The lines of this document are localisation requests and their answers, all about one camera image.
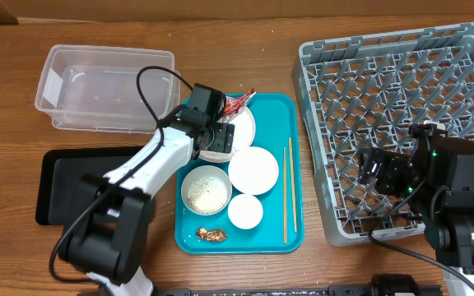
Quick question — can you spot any red foil wrapper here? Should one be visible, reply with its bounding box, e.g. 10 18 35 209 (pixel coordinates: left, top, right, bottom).
221 88 256 123

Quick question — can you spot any grey bowl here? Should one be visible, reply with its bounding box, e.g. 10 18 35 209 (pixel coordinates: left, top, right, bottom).
180 165 232 215

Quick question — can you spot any small white cup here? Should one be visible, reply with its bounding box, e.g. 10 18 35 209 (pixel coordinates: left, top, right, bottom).
228 194 263 230

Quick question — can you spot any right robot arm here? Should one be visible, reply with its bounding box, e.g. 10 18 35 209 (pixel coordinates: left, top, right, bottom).
358 121 474 295

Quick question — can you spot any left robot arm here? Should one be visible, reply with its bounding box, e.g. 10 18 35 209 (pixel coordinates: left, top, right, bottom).
51 116 235 295

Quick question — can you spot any large pink plate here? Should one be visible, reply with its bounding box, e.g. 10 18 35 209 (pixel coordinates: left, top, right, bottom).
199 107 256 163

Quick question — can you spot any white rice pile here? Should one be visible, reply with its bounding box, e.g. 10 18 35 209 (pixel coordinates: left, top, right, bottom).
187 177 228 215

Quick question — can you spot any teal plastic tray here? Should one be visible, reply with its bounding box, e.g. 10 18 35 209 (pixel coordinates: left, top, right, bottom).
174 93 304 255

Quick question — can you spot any right wooden chopstick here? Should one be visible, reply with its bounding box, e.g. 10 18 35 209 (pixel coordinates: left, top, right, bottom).
288 137 298 233

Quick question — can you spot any grey dish rack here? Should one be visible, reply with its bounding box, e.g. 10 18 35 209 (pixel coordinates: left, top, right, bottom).
292 22 474 247

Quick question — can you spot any brown food scrap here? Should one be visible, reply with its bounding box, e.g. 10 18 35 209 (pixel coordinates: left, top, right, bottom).
196 228 227 243

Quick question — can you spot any clear plastic bin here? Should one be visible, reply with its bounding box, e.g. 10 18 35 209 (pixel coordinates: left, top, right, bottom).
35 44 175 134

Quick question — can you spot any black tray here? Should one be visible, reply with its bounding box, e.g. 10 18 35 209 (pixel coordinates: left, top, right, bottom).
35 146 141 225

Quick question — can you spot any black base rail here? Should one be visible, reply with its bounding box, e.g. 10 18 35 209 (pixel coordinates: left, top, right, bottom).
154 273 444 296

